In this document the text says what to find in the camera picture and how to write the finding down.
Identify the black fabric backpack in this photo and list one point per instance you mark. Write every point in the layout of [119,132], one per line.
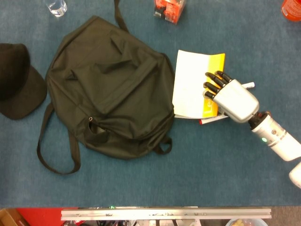
[113,82]

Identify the blue felt table mat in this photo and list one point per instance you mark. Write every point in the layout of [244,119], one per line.
[164,179]

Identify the clear plastic tub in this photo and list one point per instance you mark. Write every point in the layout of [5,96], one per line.
[244,222]

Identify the brown cardboard box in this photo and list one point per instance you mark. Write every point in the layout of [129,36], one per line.
[8,219]

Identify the aluminium profile rail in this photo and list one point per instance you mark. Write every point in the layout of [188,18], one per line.
[164,214]

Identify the red box under table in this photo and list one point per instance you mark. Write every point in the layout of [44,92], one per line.
[42,216]

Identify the orange-red round canister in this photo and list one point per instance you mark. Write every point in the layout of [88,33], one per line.
[292,9]

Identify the white book with yellow spine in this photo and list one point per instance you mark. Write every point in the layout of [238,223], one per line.
[188,82]

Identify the white marker with red cap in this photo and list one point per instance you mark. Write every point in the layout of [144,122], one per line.
[208,121]

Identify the clear glass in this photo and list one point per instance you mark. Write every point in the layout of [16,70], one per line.
[57,7]

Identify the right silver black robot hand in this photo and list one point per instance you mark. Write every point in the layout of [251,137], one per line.
[237,101]

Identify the white marker with blue cap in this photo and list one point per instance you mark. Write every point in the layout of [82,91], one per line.
[249,85]

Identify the black baseball cap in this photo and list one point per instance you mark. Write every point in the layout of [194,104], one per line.
[16,89]

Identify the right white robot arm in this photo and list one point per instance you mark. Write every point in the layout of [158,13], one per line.
[279,139]

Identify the clear box with red parts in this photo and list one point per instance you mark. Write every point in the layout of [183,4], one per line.
[169,10]

